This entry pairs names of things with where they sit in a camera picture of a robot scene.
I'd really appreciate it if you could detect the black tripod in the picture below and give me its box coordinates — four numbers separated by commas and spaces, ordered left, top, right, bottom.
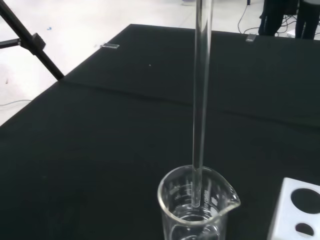
0, 0, 66, 81

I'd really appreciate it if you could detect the small clear glass beaker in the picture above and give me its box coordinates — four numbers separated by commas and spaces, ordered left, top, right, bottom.
157, 164, 242, 240

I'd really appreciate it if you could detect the black floor cable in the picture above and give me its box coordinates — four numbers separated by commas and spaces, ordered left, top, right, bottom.
236, 6, 262, 34

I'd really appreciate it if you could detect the white test tube rack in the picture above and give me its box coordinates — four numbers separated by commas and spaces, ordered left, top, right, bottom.
266, 177, 320, 240

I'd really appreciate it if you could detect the black bench cloth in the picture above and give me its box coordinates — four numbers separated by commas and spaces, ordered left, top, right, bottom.
0, 23, 320, 240

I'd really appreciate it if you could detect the person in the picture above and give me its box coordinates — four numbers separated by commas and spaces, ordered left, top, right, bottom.
258, 0, 320, 40

